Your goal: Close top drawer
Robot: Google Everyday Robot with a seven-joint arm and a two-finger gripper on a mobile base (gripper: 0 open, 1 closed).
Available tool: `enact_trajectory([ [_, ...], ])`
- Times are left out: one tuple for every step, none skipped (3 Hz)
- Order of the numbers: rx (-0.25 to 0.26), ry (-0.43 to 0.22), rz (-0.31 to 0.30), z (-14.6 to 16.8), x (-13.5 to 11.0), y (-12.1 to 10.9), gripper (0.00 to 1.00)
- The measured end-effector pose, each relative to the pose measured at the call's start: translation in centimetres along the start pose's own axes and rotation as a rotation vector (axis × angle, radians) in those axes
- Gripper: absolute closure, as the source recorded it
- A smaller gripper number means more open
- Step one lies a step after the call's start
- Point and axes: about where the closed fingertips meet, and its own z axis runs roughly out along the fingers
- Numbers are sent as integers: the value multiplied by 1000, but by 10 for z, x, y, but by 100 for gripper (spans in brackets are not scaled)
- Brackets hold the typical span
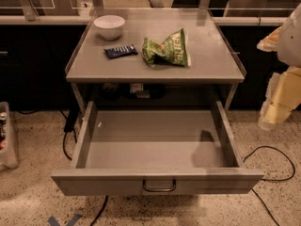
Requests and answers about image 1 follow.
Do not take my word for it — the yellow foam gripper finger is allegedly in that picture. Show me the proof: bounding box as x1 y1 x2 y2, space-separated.
257 26 281 52
258 67 301 131

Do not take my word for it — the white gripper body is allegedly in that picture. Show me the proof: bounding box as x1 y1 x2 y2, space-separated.
277 4 301 67

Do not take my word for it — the grey top drawer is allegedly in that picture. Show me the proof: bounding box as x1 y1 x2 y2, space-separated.
52 102 263 196

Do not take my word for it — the green chip bag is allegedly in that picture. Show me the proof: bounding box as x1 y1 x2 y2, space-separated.
142 28 191 68

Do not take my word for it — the grey metal cabinet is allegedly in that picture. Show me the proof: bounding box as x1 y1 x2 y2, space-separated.
66 8 246 105

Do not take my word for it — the dark blue snack bar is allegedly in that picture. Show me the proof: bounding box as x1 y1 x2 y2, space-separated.
104 44 138 59

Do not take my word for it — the white ceramic bowl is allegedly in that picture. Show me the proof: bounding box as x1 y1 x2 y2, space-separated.
93 15 125 40

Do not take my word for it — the black power adapter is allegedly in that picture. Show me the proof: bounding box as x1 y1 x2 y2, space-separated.
64 109 79 133

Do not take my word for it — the clear plastic bin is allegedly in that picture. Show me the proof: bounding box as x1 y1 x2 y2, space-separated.
0 102 19 171

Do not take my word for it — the black cable right floor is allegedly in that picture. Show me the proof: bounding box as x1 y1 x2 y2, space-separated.
243 145 296 226

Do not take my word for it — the black cable floor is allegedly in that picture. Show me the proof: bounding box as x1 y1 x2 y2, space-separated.
243 145 296 226
59 109 109 226

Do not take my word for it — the black cable left floor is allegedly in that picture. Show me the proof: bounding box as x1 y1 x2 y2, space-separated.
59 109 109 226

